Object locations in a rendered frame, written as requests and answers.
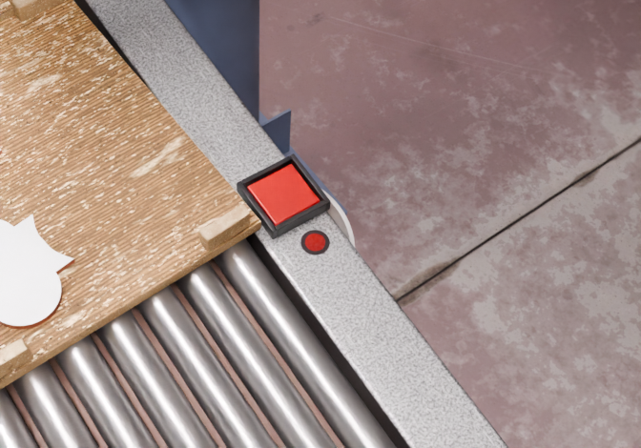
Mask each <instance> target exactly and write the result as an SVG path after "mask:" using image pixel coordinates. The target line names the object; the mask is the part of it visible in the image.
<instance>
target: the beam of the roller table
mask: <svg viewBox="0 0 641 448"><path fill-rule="evenodd" d="M74 2H75V3H76V5H77V6H78V7H79V8H80V9H81V10H82V11H83V12H84V13H85V14H86V15H87V17H88V18H89V19H90V20H91V21H92V23H93V24H94V25H95V26H96V27H97V29H98V30H99V31H100V32H101V33H102V34H103V36H104V37H105V38H106V39H107V40H108V42H109V43H110V44H111V45H112V46H113V47H114V49H115V50H116V51H117V52H118V53H119V55H120V56H121V57H122V58H123V59H124V61H125V62H126V63H127V64H128V65H129V66H130V68H131V69H132V70H133V71H134V73H135V74H136V75H137V76H138V77H139V78H140V80H141V81H142V82H143V83H144V84H145V85H146V87H147V88H148V89H149V90H150V91H151V93H152V94H153V95H154V96H155V97H156V99H157V100H158V101H159V102H160V103H161V104H162V106H163V107H164V108H165V109H166V110H167V112H168V113H169V114H170V115H171V116H172V117H173V119H174V120H175V121H176V122H177V123H178V125H179V126H180V127H181V128H182V129H183V131H185V132H186V133H187V134H188V135H189V137H190V138H191V139H192V140H193V141H194V142H195V144H196V145H197V146H198V147H199V149H200V150H201V151H202V152H203V153H204V154H205V156H206V157H207V158H208V159H209V160H210V162H211V163H212V164H213V165H214V166H215V167H216V169H217V170H218V171H219V172H220V173H221V175H222V176H223V177H224V178H225V179H226V181H227V182H228V183H229V184H230V185H231V186H232V188H233V189H234V190H235V191H236V192H237V193H238V191H237V183H238V182H239V181H241V180H242V179H244V178H246V177H248V176H250V175H252V174H254V173H257V172H259V171H261V170H263V169H265V168H267V167H269V166H271V165H273V164H274V163H276V162H278V161H280V160H282V159H283V158H285V156H284V155H283V154H282V152H281V151H280V150H279V148H278V147H277V145H276V144H275V143H274V142H273V140H272V139H271V138H270V136H269V135H268V134H267V132H266V131H265V130H264V129H263V127H262V126H261V125H260V124H259V122H258V121H257V119H256V118H255V117H254V116H253V115H252V114H251V112H250V111H249V110H248V108H247V107H246V106H245V105H244V103H243V102H242V101H241V99H240V98H239V97H238V95H237V94H236V93H235V91H234V90H233V89H232V87H231V86H230V85H229V83H228V82H227V81H226V80H225V78H224V77H223V76H222V74H221V73H220V72H219V70H218V69H217V68H216V66H215V65H214V64H213V62H212V61H211V60H210V58H209V57H208V56H207V55H206V53H205V52H204V51H203V49H202V48H201V47H200V46H199V44H198V43H197V42H196V40H195V39H194V37H193V36H192V35H191V34H190V33H189V32H188V31H187V29H186V28H185V27H184V25H183V24H182V23H181V22H180V20H179V19H178V18H177V16H176V15H175V13H174V12H173V11H172V10H171V8H170V7H169V6H168V4H167V3H166V2H165V0H74ZM238 195H239V193H238ZM239 196H240V195H239ZM240 197H241V196H240ZM241 198H242V197H241ZM312 230H319V231H322V232H324V233H325V234H326V235H327V236H328V237H329V240H330V245H329V248H328V250H327V251H326V252H325V253H323V254H321V255H310V254H308V253H307V252H306V251H305V250H304V249H303V248H302V247H301V245H300V240H301V238H302V236H303V235H304V234H305V233H306V232H308V231H312ZM246 240H247V241H248V242H249V244H250V245H251V247H252V248H253V249H254V251H255V252H256V254H257V255H258V257H259V258H260V259H261V261H262V262H263V264H264V265H265V266H266V268H267V269H268V271H269V272H270V273H271V275H272V276H273V277H274V279H275V280H276V281H277V283H278V284H279V285H280V287H281V288H282V290H283V291H284V292H285V294H286V295H287V296H288V298H289V299H290V300H291V302H292V303H293V305H294V306H295V307H296V309H297V310H298V312H299V313H300V315H301V316H302V318H303V319H304V320H305V322H306V323H307V324H308V326H309V327H310V329H311V330H312V331H313V333H314V334H315V336H316V337H317V338H318V340H319V341H320V343H321V344H322V346H323V347H324V348H325V350H326V351H327V353H328V354H329V355H330V356H331V357H332V359H333V360H334V361H335V363H336V364H337V365H338V367H339V368H340V370H341V371H342V373H343V374H344V376H345V377H346V378H347V380H348V381H349V383H350V384H351V385H352V387H353V388H354V389H355V391H356V392H357V394H358V395H359V396H360V398H361V399H362V401H363V402H364V404H365V405H366V407H367V408H368V409H369V411H370V412H371V413H372V415H373V416H374V418H375V419H376V420H377V421H378V422H379V424H380V425H381V426H382V428H383V430H384V431H385V432H386V434H387V435H388V436H389V438H390V439H391V441H392V442H393V443H394V445H395V446H396V448H509V447H508V446H507V445H506V443H505V442H504V441H503V439H502V438H501V437H500V436H499V434H498V433H497V432H496V430H495V429H494V428H493V426H492V425H491V424H490V423H489V421H488V420H487V419H486V417H485V416H484V414H483V413H482V412H481V411H480V409H479V408H478V407H477V405H476V404H475V403H474V401H473V400H472V399H471V398H470V396H469V395H468V394H467V392H466V391H465V389H464V388H463V387H462V386H461V384H460V383H459V382H458V380H457V379H456V378H455V376H453V375H452V374H451V372H450V371H449V370H448V368H447V367H446V366H445V364H444V363H443V362H442V360H441V359H440V358H439V356H438V355H437V354H436V352H435V351H434V350H433V349H432V347H431V346H430V345H429V343H428V342H427V341H426V339H425V338H424V337H423V335H422V334H421V333H420V331H419V330H418V329H417V327H416V326H415V325H414V324H413V322H412V321H411V320H410V318H409V317H408V316H407V314H406V313H405V312H404V311H403V309H402V308H401V306H400V305H399V304H398V302H397V301H396V300H395V299H394V297H393V296H392V295H391V294H390V293H389V292H388V290H387V289H386V288H385V287H384V285H383V284H382V282H381V281H380V280H379V278H378V277H377V276H376V275H375V273H374V272H373V271H372V269H371V268H370V267H369V265H368V264H367V263H366V262H365V260H364V259H363V258H362V256H361V255H360V253H359V252H358V251H357V250H356V248H355V247H354V246H353V244H352V243H351V242H350V241H349V239H348V238H347V237H346V235H345V234H344V233H343V231H342V230H341V229H340V227H339V226H338V225H337V223H336V222H335V221H334V219H333V218H332V217H331V216H330V214H329V213H328V212H327V211H325V212H324V213H322V214H319V215H317V216H316V217H314V218H312V219H310V220H308V221H306V222H304V223H303V224H301V225H299V226H298V227H296V228H294V229H293V230H291V231H289V232H287V233H285V234H282V235H281V236H279V237H277V238H275V239H272V238H271V236H270V235H269V234H268V233H267V232H266V230H265V229H264V228H263V226H262V225H261V228H260V229H259V230H258V231H256V232H254V233H253V234H251V235H249V236H247V237H246Z"/></svg>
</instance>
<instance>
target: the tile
mask: <svg viewBox="0 0 641 448"><path fill-rule="evenodd" d="M74 262H75V261H74V258H71V257H68V256H65V255H62V254H60V253H58V252H56V251H54V250H53V249H52V248H51V247H50V246H49V245H48V244H47V243H46V242H45V241H44V240H43V239H42V238H41V237H40V235H39V234H38V232H37V231H36V228H35V224H34V218H33V214H32V215H31V216H29V217H28V218H26V219H25V220H23V221H22V222H20V223H19V224H17V225H16V226H14V227H13V226H12V225H11V224H10V223H8V222H6V221H4V220H1V219H0V324H2V325H4V326H6V327H9V328H12V329H29V328H32V327H36V326H38V325H40V324H42V323H44V322H45V321H47V320H48V319H50V318H51V317H52V316H53V315H54V313H55V312H56V311H57V309H58V307H59V305H60V303H61V300H62V286H61V282H60V279H59V277H58V274H60V273H61V272H63V271H64V270H65V269H67V268H68V267H70V266H71V265H72V264H73V263H74Z"/></svg>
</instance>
